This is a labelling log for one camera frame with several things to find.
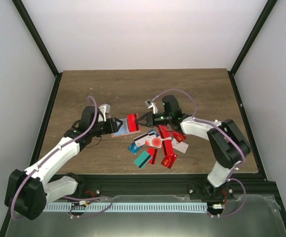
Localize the blue card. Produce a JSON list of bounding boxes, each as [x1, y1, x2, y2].
[[128, 142, 141, 155]]

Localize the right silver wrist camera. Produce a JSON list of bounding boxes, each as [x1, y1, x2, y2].
[[145, 100, 158, 114]]

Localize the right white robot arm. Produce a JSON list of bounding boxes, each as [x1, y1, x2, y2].
[[134, 95, 251, 199]]

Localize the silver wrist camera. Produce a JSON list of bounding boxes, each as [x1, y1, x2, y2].
[[98, 104, 110, 122], [145, 100, 158, 114]]

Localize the white card right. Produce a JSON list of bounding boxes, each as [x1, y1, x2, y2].
[[171, 139, 189, 154]]

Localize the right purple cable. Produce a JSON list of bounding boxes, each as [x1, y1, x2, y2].
[[152, 88, 247, 218]]

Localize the red card upper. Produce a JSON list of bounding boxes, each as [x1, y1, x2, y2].
[[158, 125, 174, 156]]

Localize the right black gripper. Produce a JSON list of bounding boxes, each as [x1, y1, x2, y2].
[[135, 111, 171, 128]]

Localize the red vip card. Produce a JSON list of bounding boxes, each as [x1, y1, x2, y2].
[[171, 131, 186, 143], [161, 154, 177, 169]]

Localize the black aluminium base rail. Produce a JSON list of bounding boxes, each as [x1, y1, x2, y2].
[[43, 174, 277, 198]]

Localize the white card centre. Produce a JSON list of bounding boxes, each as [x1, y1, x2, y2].
[[145, 136, 163, 148]]

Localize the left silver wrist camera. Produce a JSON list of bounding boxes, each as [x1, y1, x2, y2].
[[98, 104, 110, 122]]

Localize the black frame post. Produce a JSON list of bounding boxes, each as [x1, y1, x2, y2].
[[12, 0, 60, 78], [230, 0, 277, 76]]

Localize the pink card holder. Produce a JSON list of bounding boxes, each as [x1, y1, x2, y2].
[[111, 118, 141, 138]]

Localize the red VIP card front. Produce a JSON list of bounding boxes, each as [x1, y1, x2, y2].
[[161, 154, 177, 169]]

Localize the red VIP card right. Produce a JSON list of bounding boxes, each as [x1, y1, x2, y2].
[[171, 131, 186, 143]]

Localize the light blue slotted cable duct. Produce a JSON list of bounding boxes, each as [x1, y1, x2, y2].
[[44, 202, 207, 213]]

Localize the white card black stripe upper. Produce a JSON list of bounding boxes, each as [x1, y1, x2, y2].
[[133, 129, 158, 147]]

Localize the right black frame post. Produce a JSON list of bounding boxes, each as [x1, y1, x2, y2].
[[230, 0, 277, 76]]

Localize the teal card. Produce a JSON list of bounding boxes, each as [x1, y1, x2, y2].
[[133, 151, 151, 169]]

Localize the red card black stripe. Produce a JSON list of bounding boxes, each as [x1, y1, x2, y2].
[[147, 147, 159, 165], [127, 113, 140, 132]]

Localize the left black frame post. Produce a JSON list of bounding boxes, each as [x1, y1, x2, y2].
[[12, 0, 60, 78]]

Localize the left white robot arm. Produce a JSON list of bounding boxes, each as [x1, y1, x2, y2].
[[4, 104, 123, 220]]

